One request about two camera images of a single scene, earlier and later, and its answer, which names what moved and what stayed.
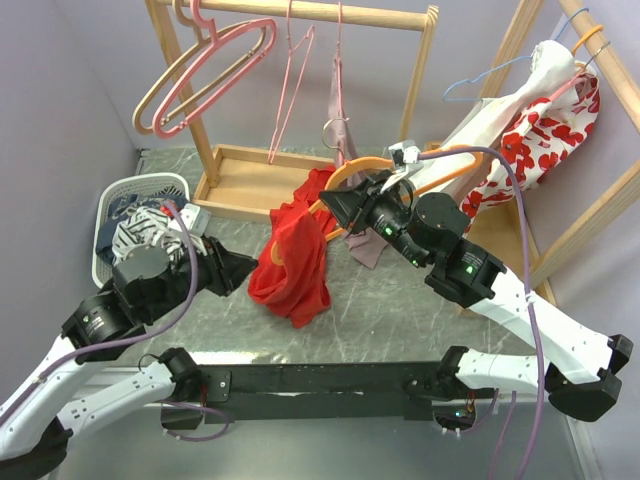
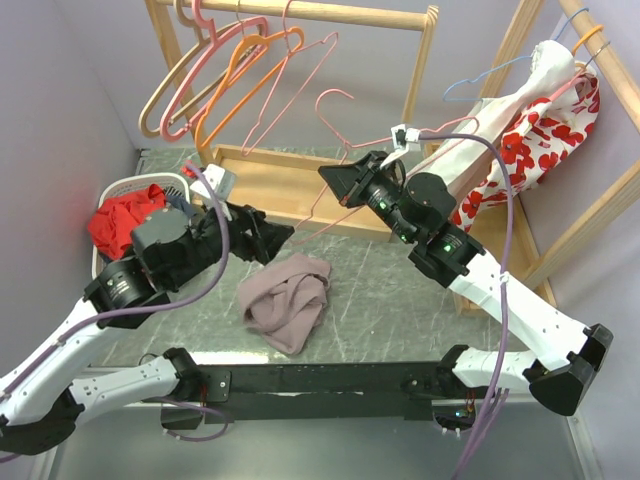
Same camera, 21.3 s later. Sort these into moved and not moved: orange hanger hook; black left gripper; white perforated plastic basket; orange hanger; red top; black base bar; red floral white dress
Moved: black left gripper; red top; orange hanger
Not moved: orange hanger hook; black base bar; red floral white dress; white perforated plastic basket
